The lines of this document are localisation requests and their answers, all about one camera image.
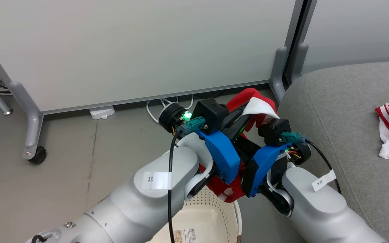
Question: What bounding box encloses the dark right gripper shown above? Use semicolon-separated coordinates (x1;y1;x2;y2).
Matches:
236;136;263;163

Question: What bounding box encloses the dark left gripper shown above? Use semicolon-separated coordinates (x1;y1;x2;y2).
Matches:
222;105;253;141

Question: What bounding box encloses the red and white garment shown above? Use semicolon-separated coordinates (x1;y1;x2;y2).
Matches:
200;88;280;204

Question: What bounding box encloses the grey fabric sofa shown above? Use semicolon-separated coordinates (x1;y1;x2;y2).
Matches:
277;60;389;243

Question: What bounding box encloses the short grey partition foot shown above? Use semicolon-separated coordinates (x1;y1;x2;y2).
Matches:
269;46;289;103
291;43;309;85

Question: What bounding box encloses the cream perforated laundry basket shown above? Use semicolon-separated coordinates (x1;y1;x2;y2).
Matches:
147;185;243;243

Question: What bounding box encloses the paper barcode label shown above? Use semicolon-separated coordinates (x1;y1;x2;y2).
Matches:
173;228;198;243

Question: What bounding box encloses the wide white partition panel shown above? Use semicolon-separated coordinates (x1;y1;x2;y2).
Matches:
0;0;305;115

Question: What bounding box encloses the white power adapter box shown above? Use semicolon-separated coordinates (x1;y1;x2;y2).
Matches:
90;106;115;120

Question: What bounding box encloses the narrow white partition panel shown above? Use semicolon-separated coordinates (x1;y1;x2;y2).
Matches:
301;0;389;76

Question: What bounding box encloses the black caster wheel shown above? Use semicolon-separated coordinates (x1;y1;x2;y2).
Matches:
28;146;47;165

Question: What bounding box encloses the long grey partition foot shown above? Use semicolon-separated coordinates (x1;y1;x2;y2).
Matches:
9;81;45;160

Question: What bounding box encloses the blue right camera mount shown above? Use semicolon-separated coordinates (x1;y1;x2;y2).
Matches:
242;143;291;198

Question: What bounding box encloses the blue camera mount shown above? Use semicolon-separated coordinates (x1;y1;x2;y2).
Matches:
242;143;291;198
196;130;241;185

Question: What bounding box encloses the blue left camera mount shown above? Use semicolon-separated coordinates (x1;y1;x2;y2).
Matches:
196;130;241;185

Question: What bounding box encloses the teal left cable connector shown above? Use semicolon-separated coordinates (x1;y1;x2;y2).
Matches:
177;116;206;137

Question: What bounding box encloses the teal cable connector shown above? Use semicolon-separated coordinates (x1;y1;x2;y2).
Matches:
177;116;206;137
281;132;309;144

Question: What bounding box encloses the teal right cable connector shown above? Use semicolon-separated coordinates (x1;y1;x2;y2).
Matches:
281;132;309;144

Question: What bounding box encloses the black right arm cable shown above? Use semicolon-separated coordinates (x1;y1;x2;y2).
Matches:
305;139;342;195

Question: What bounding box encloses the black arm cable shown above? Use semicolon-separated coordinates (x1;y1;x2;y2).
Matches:
305;139;342;195
167;133;182;243

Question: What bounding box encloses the white right cable tag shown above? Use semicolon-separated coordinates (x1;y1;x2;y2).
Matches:
312;170;337;192

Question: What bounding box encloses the white cable tag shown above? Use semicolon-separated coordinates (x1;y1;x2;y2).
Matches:
312;170;337;192
143;171;172;190

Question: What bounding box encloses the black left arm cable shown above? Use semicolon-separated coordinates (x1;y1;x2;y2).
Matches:
167;133;182;243

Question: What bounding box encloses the white left cable tag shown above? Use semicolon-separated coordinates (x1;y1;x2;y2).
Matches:
143;171;172;190

